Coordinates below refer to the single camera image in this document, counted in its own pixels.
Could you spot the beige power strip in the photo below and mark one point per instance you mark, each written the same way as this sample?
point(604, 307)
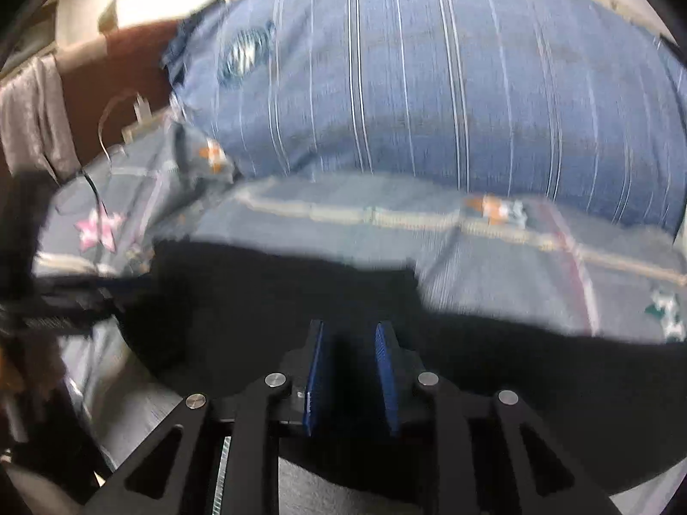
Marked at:
point(145, 127)

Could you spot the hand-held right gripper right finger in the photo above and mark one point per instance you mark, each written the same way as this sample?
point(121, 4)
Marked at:
point(387, 381)

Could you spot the brown headboard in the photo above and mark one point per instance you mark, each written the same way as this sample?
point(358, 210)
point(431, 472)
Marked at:
point(118, 69)

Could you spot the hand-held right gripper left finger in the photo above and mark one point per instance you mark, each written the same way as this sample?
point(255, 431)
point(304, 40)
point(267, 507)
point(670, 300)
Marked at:
point(315, 381)

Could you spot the dark blue cloth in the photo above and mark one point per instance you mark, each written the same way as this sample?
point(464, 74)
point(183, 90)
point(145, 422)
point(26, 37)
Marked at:
point(185, 48)

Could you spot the grey printed bed sheet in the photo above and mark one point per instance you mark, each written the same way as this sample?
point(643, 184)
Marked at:
point(510, 268)

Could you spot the white charger plug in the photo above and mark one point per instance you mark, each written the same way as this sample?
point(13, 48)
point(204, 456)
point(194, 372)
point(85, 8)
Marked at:
point(143, 108)

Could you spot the blue plaid pillow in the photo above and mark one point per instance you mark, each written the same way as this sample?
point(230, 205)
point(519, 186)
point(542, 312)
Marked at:
point(402, 91)

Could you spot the black pants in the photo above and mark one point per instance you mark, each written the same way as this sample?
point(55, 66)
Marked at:
point(257, 300)

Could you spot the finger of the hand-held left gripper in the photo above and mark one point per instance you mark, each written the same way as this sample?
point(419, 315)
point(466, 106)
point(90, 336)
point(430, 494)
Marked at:
point(80, 311)

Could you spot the grey hanging cloth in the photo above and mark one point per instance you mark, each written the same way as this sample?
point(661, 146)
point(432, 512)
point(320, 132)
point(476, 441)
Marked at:
point(37, 118)

